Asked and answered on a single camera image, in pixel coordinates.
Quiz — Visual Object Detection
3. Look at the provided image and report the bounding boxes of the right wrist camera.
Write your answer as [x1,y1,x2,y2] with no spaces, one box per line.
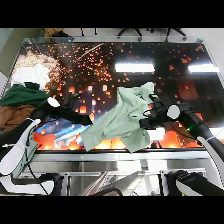
[148,93,168,116]

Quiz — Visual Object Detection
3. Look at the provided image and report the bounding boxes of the pale green garment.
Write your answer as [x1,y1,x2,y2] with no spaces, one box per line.
[19,131,40,169]

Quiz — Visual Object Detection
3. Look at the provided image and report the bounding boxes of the dark green garment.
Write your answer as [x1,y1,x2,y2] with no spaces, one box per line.
[0,82,51,108]

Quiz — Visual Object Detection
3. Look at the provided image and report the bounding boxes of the silver frame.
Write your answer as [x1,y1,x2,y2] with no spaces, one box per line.
[2,35,224,197]

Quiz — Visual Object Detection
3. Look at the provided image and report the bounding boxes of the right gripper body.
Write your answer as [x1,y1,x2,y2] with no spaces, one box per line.
[138,114,168,131]

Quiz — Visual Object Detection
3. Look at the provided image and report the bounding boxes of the black office chair base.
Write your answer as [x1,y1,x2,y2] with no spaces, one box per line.
[116,27,144,39]
[146,27,188,39]

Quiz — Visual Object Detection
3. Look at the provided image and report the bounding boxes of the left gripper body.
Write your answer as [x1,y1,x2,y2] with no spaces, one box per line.
[66,109,94,127]

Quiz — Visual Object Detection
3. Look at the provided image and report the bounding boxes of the pale green shirt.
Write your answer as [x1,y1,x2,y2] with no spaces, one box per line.
[79,81,156,154]

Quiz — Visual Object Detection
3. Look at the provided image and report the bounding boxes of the white garment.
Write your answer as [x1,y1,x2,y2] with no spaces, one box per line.
[11,62,52,91]

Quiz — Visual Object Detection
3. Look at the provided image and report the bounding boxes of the black cable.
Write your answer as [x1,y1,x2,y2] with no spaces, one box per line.
[25,128,50,197]

